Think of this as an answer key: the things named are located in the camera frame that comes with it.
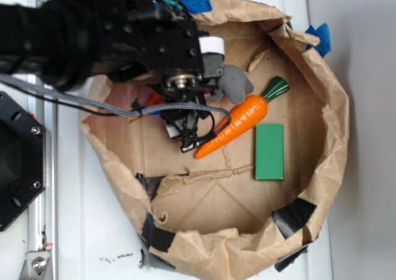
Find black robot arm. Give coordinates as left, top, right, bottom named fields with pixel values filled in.
left=1, top=0, right=225, bottom=152

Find grey plush mouse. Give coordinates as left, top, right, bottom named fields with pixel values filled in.
left=208, top=65, right=254, bottom=104

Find crumpled brown paper bag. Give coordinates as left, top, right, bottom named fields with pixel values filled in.
left=81, top=0, right=350, bottom=279

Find orange toy carrot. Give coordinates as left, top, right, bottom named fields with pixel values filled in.
left=194, top=77, right=290, bottom=159

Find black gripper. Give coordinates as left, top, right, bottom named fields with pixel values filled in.
left=95, top=0, right=225, bottom=153

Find green rectangular block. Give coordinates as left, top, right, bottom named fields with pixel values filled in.
left=255, top=124, right=284, bottom=181

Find blue tape strip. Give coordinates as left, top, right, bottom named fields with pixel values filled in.
left=306, top=23, right=332, bottom=57

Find blue tape piece top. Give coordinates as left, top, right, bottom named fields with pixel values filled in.
left=180, top=0, right=212, bottom=14

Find grey braided cable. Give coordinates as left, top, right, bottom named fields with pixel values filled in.
left=0, top=74, right=233, bottom=138

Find aluminium extrusion rail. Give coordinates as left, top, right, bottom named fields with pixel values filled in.
left=18, top=0, right=58, bottom=280

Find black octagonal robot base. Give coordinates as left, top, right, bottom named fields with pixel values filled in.
left=1, top=91, right=45, bottom=232

